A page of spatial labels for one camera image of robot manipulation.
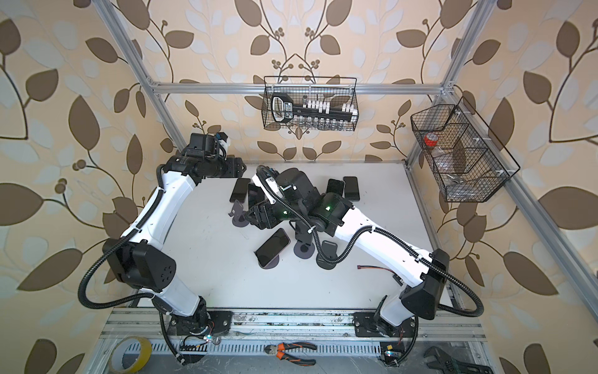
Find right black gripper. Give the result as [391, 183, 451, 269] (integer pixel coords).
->
[244, 195, 309, 228]

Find purple edged phone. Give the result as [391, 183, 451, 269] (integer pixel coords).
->
[229, 178, 252, 204]

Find silver phone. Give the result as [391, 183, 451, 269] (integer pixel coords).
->
[326, 179, 345, 196]

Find green phone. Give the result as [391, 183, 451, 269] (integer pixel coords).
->
[294, 221, 313, 247]
[343, 176, 361, 202]

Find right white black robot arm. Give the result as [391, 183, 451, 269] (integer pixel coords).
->
[245, 165, 484, 338]

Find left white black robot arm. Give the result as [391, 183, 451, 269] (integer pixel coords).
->
[77, 132, 247, 344]

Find round purple stand far left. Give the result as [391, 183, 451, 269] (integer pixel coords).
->
[228, 200, 250, 228]

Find round dark stand front left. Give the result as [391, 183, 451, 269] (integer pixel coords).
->
[259, 256, 280, 270]

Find round black stand front right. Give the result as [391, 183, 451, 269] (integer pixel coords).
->
[316, 240, 338, 271]

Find black socket tool set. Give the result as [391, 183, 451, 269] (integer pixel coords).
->
[269, 93, 359, 123]

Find orange black pliers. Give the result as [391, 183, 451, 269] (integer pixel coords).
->
[263, 340, 319, 367]

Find red capped item in basket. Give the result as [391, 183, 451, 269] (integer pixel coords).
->
[424, 132, 439, 149]

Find yellow tape roll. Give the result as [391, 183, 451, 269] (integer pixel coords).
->
[107, 337, 153, 373]

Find black adjustable wrench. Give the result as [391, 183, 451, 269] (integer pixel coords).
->
[424, 346, 494, 374]

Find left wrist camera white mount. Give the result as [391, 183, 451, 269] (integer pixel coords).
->
[215, 132, 231, 151]

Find black wire basket back wall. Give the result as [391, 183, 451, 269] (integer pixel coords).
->
[261, 75, 360, 132]

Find black wire basket wall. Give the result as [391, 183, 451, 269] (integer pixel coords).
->
[411, 98, 520, 203]
[261, 75, 360, 132]

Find red black cable with plug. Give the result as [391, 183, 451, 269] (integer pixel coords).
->
[357, 263, 396, 277]

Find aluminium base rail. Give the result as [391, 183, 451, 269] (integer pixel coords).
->
[86, 307, 496, 373]

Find black wire basket right wall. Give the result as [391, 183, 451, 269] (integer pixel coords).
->
[411, 98, 520, 203]

